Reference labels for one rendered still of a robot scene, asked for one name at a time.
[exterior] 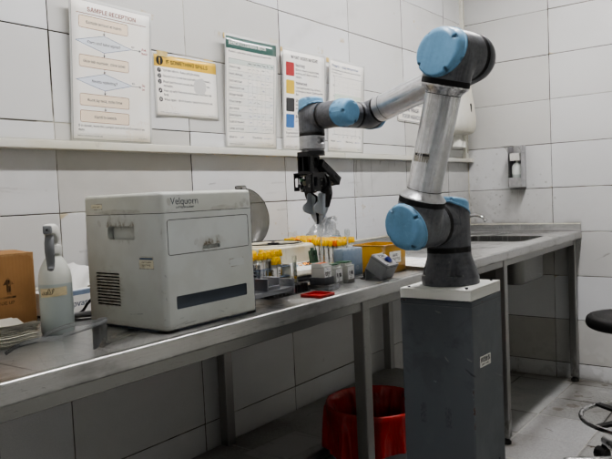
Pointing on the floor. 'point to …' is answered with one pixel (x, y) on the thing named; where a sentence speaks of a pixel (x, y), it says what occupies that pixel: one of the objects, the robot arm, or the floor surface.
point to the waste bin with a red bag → (393, 443)
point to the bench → (500, 234)
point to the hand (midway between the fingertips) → (320, 219)
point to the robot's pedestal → (453, 378)
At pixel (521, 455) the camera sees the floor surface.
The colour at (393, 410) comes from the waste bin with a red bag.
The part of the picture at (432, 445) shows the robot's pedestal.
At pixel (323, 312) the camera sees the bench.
